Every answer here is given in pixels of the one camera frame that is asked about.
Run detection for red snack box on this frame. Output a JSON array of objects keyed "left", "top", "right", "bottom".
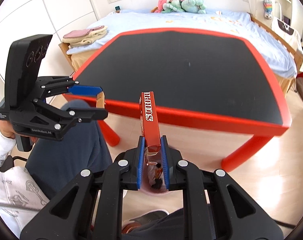
[{"left": 140, "top": 92, "right": 161, "bottom": 165}]

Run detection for person leg dark trousers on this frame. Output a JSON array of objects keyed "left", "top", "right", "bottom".
[{"left": 25, "top": 99, "right": 114, "bottom": 201}]

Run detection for white chair with bag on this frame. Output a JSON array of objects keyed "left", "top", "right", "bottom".
[{"left": 271, "top": 17, "right": 303, "bottom": 52}]

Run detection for rainbow plush hanging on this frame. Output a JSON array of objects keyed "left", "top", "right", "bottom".
[{"left": 263, "top": 0, "right": 273, "bottom": 20}]

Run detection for red-edged black table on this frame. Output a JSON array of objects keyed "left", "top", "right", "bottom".
[{"left": 73, "top": 30, "right": 292, "bottom": 172}]

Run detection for white bookshelf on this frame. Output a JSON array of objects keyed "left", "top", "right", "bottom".
[{"left": 273, "top": 0, "right": 292, "bottom": 25}]

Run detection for folded blankets stack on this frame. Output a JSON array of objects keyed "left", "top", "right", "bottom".
[{"left": 62, "top": 25, "right": 108, "bottom": 47}]

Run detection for bed with blue sheet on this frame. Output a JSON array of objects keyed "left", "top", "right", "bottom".
[{"left": 59, "top": 10, "right": 303, "bottom": 94}]

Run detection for black slipper foot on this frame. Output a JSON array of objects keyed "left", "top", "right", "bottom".
[{"left": 121, "top": 209, "right": 169, "bottom": 234}]

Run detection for plush toy pile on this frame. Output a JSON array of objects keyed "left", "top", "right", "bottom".
[{"left": 151, "top": 0, "right": 206, "bottom": 14}]

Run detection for pink mesh trash bin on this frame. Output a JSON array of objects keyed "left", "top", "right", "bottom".
[{"left": 140, "top": 152, "right": 169, "bottom": 196}]

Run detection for person left hand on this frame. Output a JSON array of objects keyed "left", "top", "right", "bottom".
[{"left": 0, "top": 120, "right": 17, "bottom": 139}]

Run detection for brown cardboard piece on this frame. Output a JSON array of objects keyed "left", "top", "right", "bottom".
[{"left": 96, "top": 91, "right": 106, "bottom": 108}]

